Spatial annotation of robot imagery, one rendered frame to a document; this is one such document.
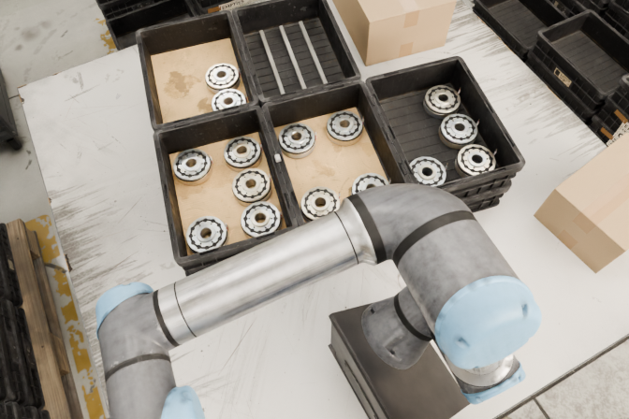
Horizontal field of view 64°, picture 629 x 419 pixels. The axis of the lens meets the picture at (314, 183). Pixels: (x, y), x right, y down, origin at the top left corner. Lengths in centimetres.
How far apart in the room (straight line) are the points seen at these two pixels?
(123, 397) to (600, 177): 126
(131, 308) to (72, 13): 286
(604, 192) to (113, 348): 123
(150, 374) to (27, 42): 286
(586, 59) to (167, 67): 175
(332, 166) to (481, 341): 90
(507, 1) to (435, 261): 235
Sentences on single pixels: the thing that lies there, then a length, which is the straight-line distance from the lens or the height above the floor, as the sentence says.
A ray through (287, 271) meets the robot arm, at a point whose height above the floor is 143.
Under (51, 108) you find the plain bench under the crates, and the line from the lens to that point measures 192.
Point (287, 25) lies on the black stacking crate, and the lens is 176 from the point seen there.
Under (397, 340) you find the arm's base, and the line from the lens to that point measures 107.
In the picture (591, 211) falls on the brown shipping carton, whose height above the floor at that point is 86.
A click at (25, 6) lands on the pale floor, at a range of 360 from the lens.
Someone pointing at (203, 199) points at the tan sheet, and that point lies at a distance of 138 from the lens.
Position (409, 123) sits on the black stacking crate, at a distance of 150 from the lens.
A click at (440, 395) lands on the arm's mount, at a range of 119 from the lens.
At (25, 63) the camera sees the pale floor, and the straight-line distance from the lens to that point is 324.
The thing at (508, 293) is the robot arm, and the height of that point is 149.
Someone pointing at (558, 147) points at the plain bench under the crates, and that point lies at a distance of 174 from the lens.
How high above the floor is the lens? 201
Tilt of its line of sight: 60 degrees down
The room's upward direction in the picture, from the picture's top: 3 degrees counter-clockwise
